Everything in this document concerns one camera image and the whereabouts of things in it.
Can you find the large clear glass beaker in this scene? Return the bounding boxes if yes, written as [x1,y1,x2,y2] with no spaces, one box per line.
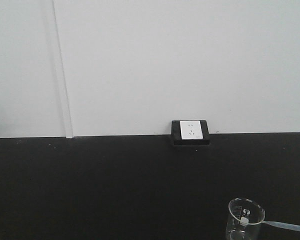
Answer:
[225,197,265,240]

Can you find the black white power socket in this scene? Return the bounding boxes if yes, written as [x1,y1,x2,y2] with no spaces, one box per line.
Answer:
[170,120,210,147]

